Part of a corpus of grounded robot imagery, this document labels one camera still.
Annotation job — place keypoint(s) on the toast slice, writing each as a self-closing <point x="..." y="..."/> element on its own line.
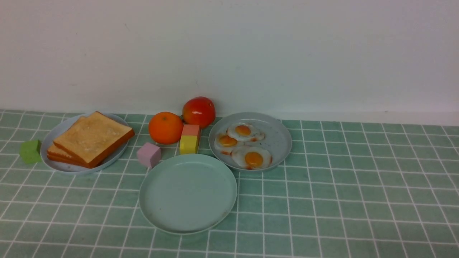
<point x="57" y="154"/>
<point x="91" y="139"/>

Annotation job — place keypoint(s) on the fried egg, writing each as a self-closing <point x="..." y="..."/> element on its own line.
<point x="225" y="144"/>
<point x="251" y="158"/>
<point x="244" y="132"/>

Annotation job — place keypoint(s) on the red tomato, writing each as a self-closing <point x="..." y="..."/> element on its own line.
<point x="199" y="111"/>

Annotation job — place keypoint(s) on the pink red cube block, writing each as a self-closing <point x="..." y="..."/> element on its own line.
<point x="191" y="130"/>

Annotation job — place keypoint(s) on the yellow cube block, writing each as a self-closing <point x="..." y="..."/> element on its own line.
<point x="188" y="144"/>

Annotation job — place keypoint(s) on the grey blue egg plate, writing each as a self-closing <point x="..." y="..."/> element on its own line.
<point x="278" y="140"/>

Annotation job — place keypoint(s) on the orange fruit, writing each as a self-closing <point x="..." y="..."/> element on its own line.
<point x="165" y="128"/>

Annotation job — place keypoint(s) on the green centre plate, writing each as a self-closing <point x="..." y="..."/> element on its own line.
<point x="188" y="194"/>

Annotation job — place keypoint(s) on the light blue left plate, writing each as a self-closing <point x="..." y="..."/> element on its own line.
<point x="73" y="169"/>

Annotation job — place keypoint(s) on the green cube block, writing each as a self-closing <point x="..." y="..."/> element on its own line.
<point x="30" y="151"/>

